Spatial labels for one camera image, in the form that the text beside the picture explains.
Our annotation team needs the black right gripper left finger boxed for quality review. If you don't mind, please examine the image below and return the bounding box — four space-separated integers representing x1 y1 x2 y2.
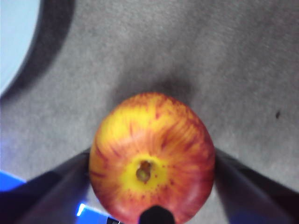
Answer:
0 150 91 224

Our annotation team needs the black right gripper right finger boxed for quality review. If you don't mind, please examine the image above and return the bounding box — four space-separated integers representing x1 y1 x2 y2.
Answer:
214 149 299 224

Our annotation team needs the red yellow apple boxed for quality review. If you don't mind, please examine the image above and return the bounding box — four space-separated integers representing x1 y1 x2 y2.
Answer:
88 92 215 224

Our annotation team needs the blue plate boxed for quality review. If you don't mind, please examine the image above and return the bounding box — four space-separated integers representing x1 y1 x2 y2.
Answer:
0 0 40 94

